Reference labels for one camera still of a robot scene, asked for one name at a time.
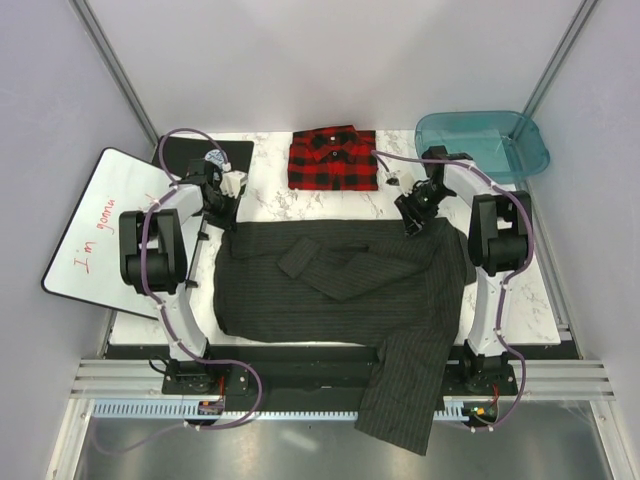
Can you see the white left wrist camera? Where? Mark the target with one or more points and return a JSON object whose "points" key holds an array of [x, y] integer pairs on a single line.
{"points": [[233, 183]]}

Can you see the small blue white jar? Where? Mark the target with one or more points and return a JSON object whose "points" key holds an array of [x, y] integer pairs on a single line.
{"points": [[217, 157]]}

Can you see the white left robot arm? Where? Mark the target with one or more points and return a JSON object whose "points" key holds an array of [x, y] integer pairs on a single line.
{"points": [[152, 247]]}

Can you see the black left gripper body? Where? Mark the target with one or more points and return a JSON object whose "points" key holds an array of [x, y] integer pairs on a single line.
{"points": [[222, 210]]}

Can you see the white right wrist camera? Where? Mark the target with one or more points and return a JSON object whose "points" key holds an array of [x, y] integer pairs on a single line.
{"points": [[402, 181]]}

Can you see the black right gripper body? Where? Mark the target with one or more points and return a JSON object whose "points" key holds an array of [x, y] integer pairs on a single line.
{"points": [[422, 202]]}

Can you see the teal transparent plastic bin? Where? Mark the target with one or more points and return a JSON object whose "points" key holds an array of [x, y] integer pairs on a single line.
{"points": [[506, 145]]}

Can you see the red black plaid shirt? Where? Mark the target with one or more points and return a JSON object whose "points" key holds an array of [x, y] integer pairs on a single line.
{"points": [[336, 158]]}

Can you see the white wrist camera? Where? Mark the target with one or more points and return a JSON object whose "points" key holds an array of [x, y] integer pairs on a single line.
{"points": [[233, 183], [402, 181]]}

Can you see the aluminium frame post right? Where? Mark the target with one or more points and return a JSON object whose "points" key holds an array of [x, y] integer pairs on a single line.
{"points": [[568, 40]]}

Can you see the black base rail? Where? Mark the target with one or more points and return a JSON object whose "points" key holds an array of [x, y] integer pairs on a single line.
{"points": [[312, 376]]}

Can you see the white whiteboard with red writing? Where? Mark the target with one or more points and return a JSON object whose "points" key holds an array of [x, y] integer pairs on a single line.
{"points": [[85, 265]]}

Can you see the aluminium frame post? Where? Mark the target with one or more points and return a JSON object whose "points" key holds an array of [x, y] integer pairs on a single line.
{"points": [[568, 40], [106, 51]]}

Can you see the black mat green edge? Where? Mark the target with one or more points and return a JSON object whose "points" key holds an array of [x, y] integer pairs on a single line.
{"points": [[180, 153]]}

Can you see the dark grey pinstripe shirt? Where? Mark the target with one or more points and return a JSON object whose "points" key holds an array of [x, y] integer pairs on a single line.
{"points": [[359, 282]]}

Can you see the aluminium frame post left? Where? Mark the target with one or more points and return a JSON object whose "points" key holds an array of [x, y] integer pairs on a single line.
{"points": [[106, 51]]}

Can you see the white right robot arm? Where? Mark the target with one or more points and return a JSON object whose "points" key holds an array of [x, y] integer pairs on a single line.
{"points": [[500, 235]]}

